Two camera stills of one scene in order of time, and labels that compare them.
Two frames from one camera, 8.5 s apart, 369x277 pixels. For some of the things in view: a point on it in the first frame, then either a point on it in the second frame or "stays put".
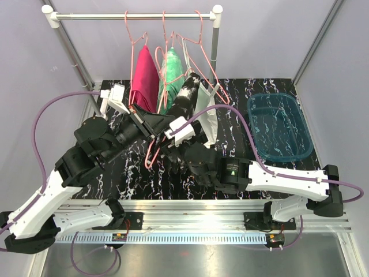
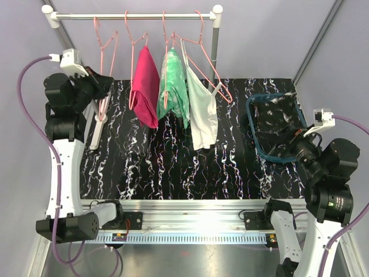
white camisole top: [207, 123] stays put
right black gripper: [172, 151] -> [294, 137]
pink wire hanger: [161, 55] -> [102, 104]
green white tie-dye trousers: [172, 79] stays put
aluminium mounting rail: [191, 221] stays put
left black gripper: [151, 123] -> [101, 83]
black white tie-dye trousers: [184, 104] -> [271, 117]
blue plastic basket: [282, 132] stays put
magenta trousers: [146, 84] stays put
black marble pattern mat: [143, 172] stays put
